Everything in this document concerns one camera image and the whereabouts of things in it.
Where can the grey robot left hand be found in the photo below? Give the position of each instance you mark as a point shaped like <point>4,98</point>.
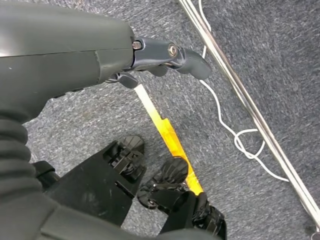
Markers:
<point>62,49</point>

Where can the steel workbench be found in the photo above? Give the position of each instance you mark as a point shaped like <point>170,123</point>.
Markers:
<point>250,109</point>

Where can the black robot left foot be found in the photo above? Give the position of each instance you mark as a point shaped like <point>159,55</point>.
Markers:
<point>95,185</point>

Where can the black robot foot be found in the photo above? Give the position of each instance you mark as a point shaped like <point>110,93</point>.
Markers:
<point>95,185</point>
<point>180,205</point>

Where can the open yellow floor tape square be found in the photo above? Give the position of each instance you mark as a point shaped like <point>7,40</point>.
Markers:
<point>170,136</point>

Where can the black robot right foot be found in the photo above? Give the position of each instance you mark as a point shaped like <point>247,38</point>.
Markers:
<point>180,205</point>

